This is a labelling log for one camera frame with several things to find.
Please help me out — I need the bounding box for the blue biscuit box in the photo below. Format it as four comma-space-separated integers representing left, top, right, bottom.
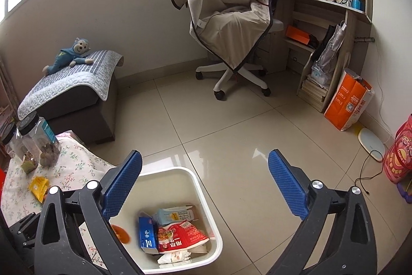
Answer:
138, 212, 159, 255

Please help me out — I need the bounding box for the red white snack bag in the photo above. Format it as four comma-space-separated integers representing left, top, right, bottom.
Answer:
157, 221, 210, 253

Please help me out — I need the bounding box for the white plastic trash bin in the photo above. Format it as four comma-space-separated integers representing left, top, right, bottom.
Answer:
110, 167, 223, 274

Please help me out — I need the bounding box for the yellow snack packet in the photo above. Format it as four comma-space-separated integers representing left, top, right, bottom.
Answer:
29, 176, 50, 203

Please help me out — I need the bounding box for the orange peel piece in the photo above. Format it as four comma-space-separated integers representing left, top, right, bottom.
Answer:
111, 225, 131, 244

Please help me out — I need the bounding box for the floral tablecloth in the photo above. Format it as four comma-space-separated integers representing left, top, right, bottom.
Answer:
1, 133, 113, 226

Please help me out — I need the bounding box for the right clear jar black lid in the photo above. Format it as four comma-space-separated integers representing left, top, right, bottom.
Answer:
18, 112, 61, 167

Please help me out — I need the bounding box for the clear jar black lid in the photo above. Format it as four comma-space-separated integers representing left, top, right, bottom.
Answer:
18, 112, 61, 167
1, 122, 38, 174

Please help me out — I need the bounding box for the left clear jar black lid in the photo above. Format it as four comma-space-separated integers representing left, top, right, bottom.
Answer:
1, 122, 38, 174

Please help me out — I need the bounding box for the red patterned bag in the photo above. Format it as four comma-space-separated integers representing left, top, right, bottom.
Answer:
383, 115, 412, 184

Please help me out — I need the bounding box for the white round scale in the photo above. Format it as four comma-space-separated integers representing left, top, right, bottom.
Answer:
357, 128, 385, 162

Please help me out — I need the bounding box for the small light blue box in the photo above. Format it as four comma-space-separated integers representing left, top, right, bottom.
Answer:
153, 205, 198, 226

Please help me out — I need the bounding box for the crumpled white tissue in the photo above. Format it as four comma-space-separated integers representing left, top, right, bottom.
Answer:
157, 250, 191, 265

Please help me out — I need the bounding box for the orange paper bag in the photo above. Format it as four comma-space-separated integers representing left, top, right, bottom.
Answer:
324, 68, 374, 131

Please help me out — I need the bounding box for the quilted blue white blanket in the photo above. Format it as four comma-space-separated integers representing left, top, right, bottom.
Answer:
18, 50, 124, 120

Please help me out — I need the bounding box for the silver foil bag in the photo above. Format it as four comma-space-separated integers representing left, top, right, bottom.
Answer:
311, 22, 347, 89

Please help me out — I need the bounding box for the blue monkey plush toy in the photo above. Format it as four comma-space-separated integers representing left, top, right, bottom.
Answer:
42, 38, 94, 76

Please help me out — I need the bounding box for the beige blanket on chair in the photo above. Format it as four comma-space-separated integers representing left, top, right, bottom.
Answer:
171, 0, 273, 72

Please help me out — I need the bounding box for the wooden desk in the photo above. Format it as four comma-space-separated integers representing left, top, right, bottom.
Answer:
253, 0, 372, 112

